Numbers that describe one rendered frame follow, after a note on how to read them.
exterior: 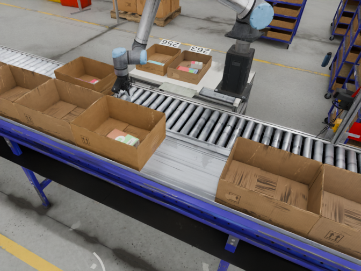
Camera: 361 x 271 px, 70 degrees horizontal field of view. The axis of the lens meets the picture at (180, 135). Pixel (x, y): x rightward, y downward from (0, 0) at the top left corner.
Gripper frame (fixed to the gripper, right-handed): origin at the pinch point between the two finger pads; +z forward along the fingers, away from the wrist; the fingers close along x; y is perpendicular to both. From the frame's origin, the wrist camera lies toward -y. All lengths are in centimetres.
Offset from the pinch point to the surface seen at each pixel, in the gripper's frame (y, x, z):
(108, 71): 21.5, 28.1, -5.3
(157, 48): 89, 21, 0
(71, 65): 11, 55, -8
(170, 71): 52, -12, -1
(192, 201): -64, -81, -11
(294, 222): -58, -122, -15
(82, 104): -29.4, 9.2, -11.1
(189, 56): 89, -15, 0
